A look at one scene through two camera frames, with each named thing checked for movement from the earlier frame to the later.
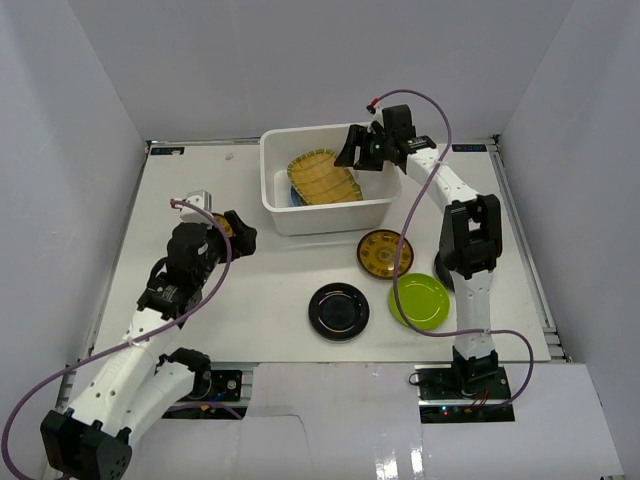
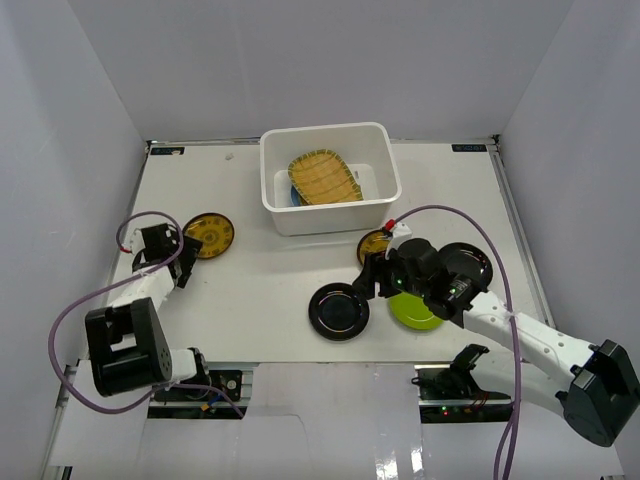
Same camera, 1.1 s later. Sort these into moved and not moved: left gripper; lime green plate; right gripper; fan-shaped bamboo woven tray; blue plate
Moved: right gripper; left gripper
Not moved: lime green plate; blue plate; fan-shaped bamboo woven tray
